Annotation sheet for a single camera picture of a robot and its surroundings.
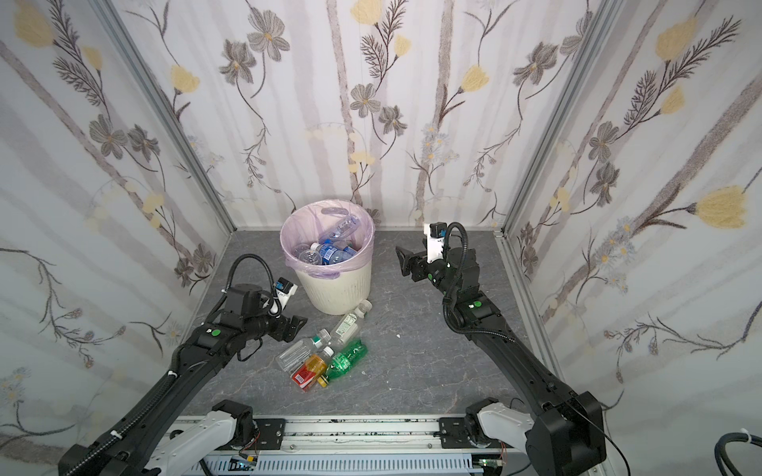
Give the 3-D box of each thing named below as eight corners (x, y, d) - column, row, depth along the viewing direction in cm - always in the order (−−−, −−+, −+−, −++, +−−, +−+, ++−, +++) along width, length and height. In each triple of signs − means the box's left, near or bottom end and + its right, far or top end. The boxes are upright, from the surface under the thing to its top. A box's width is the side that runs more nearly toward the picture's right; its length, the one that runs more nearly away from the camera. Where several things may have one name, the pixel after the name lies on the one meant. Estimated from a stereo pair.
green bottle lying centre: (325, 376, 85) (322, 371, 81) (355, 342, 91) (353, 335, 87) (338, 388, 83) (336, 383, 79) (368, 352, 89) (367, 345, 85)
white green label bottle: (331, 337, 92) (329, 331, 88) (364, 302, 100) (363, 295, 96) (343, 347, 90) (342, 340, 86) (375, 310, 98) (375, 303, 94)
